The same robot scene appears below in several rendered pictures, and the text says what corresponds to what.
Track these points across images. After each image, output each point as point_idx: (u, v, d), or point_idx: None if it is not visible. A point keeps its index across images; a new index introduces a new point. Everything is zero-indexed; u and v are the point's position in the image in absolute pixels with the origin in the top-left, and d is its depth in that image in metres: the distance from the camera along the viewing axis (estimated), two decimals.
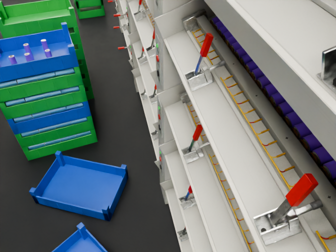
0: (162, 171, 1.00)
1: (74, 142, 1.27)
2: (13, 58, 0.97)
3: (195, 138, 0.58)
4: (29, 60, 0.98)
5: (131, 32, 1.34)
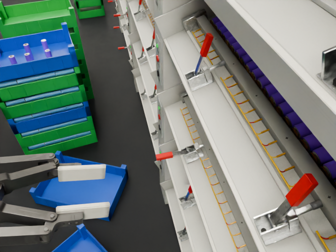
0: (162, 171, 1.00)
1: (74, 142, 1.27)
2: (13, 58, 0.97)
3: (170, 158, 0.61)
4: (29, 60, 0.98)
5: (131, 32, 1.34)
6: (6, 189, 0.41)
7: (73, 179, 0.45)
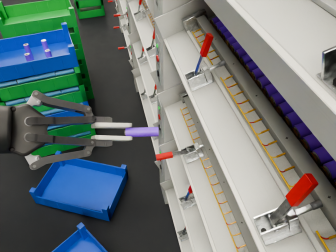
0: (162, 171, 1.00)
1: None
2: (127, 127, 0.56)
3: (170, 158, 0.61)
4: (29, 60, 0.98)
5: (131, 32, 1.34)
6: (49, 135, 0.48)
7: (106, 135, 0.52)
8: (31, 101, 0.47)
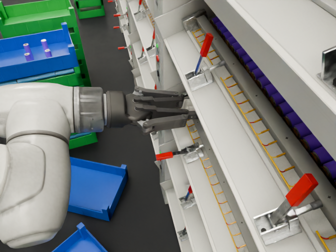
0: (162, 171, 1.00)
1: (74, 142, 1.27)
2: None
3: (170, 158, 0.61)
4: (29, 60, 0.98)
5: (131, 32, 1.34)
6: None
7: None
8: (140, 126, 0.57)
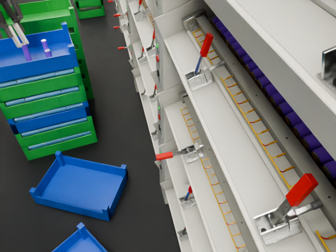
0: (162, 171, 1.00)
1: (74, 142, 1.27)
2: None
3: (170, 158, 0.61)
4: (26, 50, 0.96)
5: (131, 32, 1.34)
6: None
7: (16, 31, 0.95)
8: None
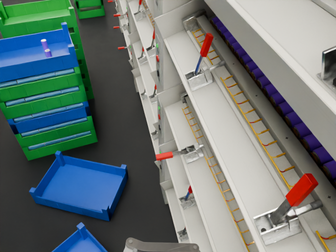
0: (162, 171, 1.00)
1: (74, 142, 1.27)
2: None
3: (170, 158, 0.61)
4: None
5: (131, 32, 1.34)
6: None
7: None
8: None
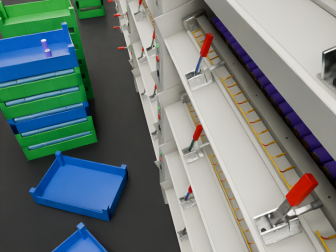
0: (162, 171, 1.00)
1: (74, 142, 1.27)
2: None
3: (195, 138, 0.58)
4: None
5: (131, 32, 1.34)
6: None
7: None
8: None
